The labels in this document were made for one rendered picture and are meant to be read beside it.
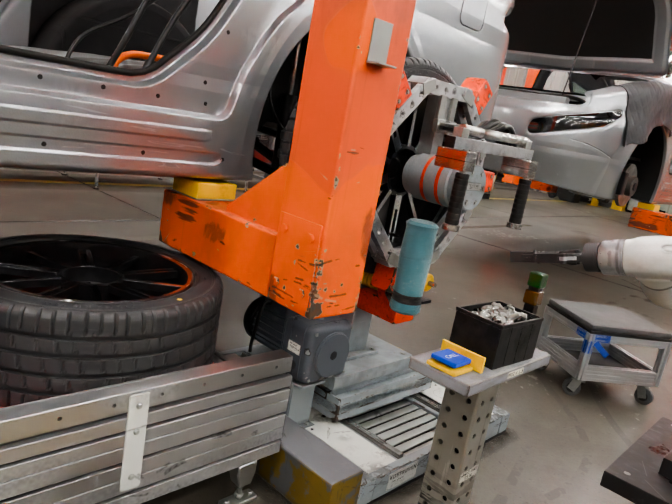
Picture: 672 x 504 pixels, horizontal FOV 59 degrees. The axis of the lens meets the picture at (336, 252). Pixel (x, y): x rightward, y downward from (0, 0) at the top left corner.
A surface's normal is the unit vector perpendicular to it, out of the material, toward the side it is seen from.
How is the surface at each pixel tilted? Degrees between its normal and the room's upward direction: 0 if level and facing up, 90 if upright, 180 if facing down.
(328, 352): 90
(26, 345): 90
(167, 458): 90
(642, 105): 87
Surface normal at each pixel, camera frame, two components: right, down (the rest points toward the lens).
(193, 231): -0.69, 0.04
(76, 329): 0.29, 0.26
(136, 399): 0.70, 0.28
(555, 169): -0.31, 0.45
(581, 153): -0.08, 0.22
